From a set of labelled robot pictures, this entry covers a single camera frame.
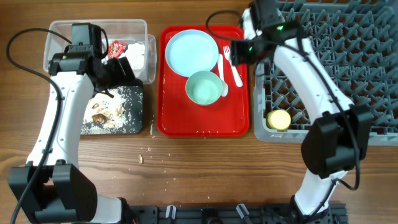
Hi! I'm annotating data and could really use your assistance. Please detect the white plastic fork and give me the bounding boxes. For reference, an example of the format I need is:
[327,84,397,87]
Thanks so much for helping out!
[223,45,243,87]

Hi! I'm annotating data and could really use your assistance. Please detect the red snack wrapper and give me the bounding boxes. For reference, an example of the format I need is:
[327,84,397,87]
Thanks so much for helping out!
[107,40,128,59]

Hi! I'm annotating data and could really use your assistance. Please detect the rice and food leftovers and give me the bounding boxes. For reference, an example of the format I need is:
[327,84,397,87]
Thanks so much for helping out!
[81,86,143,134]

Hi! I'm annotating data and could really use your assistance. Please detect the green bowl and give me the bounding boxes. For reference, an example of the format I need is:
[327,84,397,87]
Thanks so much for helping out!
[185,71,223,106]

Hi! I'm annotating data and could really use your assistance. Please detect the light blue plate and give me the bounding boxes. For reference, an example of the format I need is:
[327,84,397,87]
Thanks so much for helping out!
[165,29,219,78]

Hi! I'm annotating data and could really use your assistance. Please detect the yellow cup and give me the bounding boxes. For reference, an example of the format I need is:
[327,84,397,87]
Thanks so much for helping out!
[266,110,292,131]

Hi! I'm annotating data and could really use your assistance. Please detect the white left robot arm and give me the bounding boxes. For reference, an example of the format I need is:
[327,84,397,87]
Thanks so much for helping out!
[8,23,143,223]

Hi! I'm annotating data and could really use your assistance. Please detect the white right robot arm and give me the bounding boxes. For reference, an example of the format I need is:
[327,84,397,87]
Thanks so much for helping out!
[231,1,373,223]

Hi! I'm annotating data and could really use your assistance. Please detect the black food waste bin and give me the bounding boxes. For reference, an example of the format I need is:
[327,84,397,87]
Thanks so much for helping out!
[80,78,144,136]

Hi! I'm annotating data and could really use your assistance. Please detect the clear plastic waste bin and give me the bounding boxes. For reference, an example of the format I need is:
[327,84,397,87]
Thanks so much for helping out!
[49,19,157,84]

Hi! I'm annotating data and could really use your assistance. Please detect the grey dishwasher rack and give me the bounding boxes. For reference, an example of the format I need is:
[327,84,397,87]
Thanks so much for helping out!
[254,0,397,146]

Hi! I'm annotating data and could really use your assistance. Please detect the white plastic spoon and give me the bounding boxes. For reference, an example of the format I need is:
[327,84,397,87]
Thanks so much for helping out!
[217,54,229,97]

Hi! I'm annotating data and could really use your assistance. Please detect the food scrap on table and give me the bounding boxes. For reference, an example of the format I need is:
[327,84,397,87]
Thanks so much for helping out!
[138,154,144,164]

